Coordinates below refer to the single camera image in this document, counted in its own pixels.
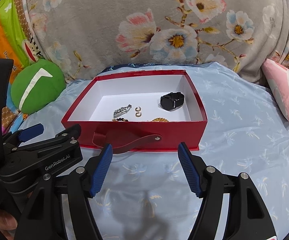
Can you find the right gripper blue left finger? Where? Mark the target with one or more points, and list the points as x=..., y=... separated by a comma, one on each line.
x=43, y=216

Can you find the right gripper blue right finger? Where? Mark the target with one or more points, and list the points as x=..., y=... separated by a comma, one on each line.
x=247, y=218

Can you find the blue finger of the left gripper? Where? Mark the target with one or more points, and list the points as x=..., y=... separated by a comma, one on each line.
x=69, y=134
x=22, y=135

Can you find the silver metal wristwatch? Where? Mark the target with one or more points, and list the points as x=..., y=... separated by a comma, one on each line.
x=121, y=111

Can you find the gold bangle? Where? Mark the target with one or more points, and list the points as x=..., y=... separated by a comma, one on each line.
x=160, y=120

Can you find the black smartwatch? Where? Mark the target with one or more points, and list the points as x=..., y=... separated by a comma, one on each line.
x=172, y=101

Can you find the gold hoop earrings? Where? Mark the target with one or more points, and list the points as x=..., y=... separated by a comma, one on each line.
x=138, y=114

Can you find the person left hand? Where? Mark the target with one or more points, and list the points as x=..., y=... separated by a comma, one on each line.
x=7, y=224

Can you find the green round cushion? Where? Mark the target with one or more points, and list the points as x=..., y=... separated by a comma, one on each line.
x=36, y=86

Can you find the red gift box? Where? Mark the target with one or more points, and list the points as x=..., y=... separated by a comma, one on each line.
x=93, y=111

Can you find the colourful cartoon monkey sheet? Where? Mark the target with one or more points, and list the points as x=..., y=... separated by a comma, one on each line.
x=21, y=34

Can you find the grey floral blanket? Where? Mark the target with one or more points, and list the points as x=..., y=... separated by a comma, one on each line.
x=83, y=37

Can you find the pink cartoon pillow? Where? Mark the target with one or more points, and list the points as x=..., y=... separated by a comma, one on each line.
x=277, y=77

